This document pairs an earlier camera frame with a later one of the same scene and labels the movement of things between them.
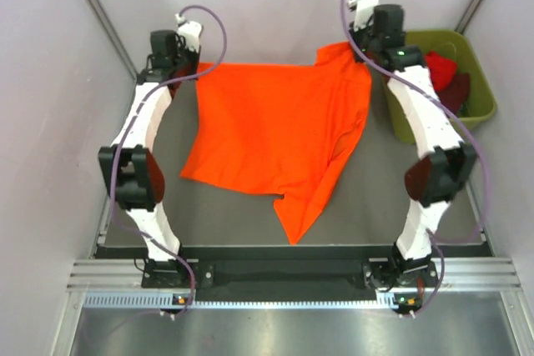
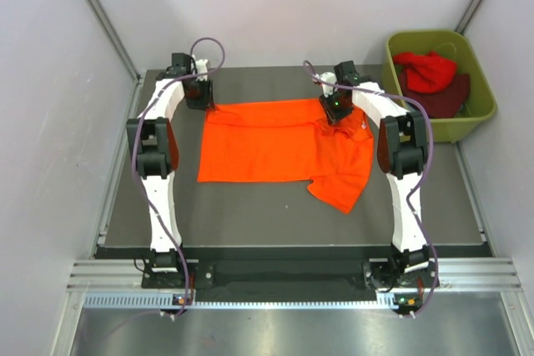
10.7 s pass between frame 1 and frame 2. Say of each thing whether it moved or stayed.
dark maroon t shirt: stayed
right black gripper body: moved
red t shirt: stayed
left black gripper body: moved
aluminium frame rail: stayed
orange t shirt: moved
